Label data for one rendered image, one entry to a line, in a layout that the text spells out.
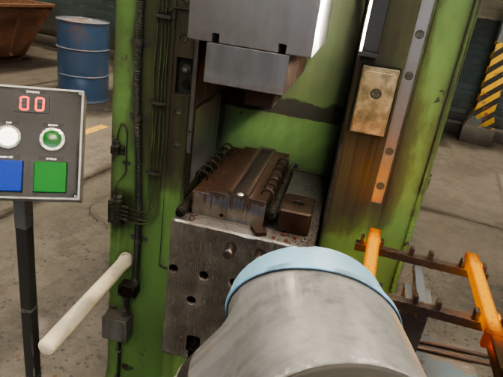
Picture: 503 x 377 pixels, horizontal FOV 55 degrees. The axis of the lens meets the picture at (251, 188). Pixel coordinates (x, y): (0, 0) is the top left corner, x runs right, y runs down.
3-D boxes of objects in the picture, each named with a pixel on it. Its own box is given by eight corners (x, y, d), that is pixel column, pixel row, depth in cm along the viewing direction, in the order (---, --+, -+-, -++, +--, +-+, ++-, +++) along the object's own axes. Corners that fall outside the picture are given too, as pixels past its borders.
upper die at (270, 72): (283, 96, 114) (290, 55, 110) (203, 81, 117) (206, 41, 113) (303, 72, 152) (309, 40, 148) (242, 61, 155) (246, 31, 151)
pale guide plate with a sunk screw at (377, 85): (383, 137, 124) (400, 71, 117) (349, 131, 125) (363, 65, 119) (383, 135, 126) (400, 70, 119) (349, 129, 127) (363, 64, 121)
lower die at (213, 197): (262, 227, 128) (266, 199, 124) (191, 212, 131) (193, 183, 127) (286, 175, 166) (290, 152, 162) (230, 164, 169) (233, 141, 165)
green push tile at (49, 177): (65, 192, 117) (67, 162, 118) (32, 191, 115) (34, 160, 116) (66, 193, 119) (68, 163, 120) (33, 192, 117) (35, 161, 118)
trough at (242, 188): (248, 200, 126) (248, 194, 125) (228, 195, 126) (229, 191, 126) (275, 152, 164) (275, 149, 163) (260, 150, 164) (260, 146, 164)
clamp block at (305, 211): (307, 237, 126) (311, 215, 123) (275, 230, 127) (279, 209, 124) (311, 218, 137) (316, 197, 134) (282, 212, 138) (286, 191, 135)
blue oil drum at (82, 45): (87, 107, 536) (87, 24, 502) (46, 96, 554) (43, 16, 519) (119, 99, 587) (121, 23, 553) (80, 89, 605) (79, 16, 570)
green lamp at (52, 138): (57, 150, 117) (57, 134, 116) (40, 146, 118) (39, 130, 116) (64, 147, 120) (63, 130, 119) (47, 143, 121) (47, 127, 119)
